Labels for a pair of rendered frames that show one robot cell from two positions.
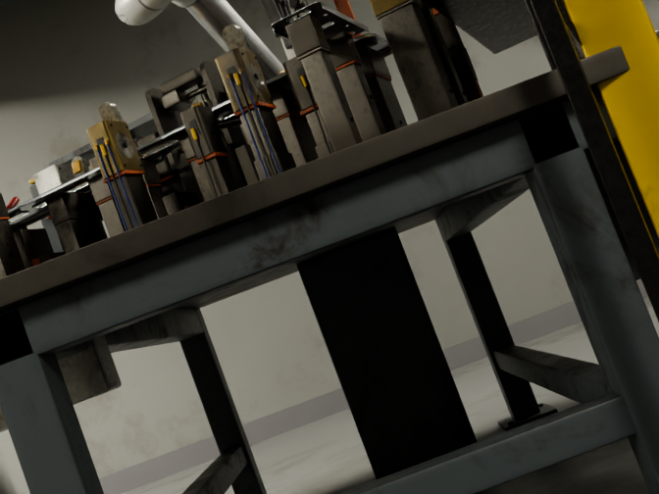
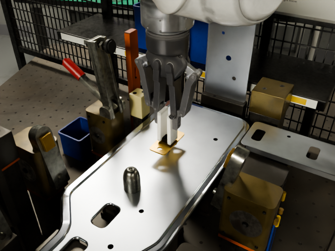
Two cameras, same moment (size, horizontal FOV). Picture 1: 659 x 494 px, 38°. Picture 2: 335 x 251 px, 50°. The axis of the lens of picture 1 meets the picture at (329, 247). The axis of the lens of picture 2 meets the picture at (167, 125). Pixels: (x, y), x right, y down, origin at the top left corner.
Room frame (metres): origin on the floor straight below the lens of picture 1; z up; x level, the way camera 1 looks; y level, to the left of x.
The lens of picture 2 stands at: (1.93, 0.49, 1.48)
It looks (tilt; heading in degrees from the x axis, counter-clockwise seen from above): 36 degrees down; 281
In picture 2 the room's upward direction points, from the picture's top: straight up
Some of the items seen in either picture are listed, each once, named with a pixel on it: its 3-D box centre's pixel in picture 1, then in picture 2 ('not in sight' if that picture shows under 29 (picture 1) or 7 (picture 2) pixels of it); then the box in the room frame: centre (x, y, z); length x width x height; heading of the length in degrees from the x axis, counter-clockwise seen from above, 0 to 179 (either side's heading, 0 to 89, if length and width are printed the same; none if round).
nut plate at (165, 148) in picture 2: not in sight; (167, 139); (2.05, -0.08, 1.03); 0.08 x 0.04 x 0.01; 70
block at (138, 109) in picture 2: not in sight; (142, 152); (2.14, -0.20, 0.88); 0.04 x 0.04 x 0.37; 70
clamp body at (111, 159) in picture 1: (129, 200); not in sight; (2.01, 0.37, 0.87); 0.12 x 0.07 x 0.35; 160
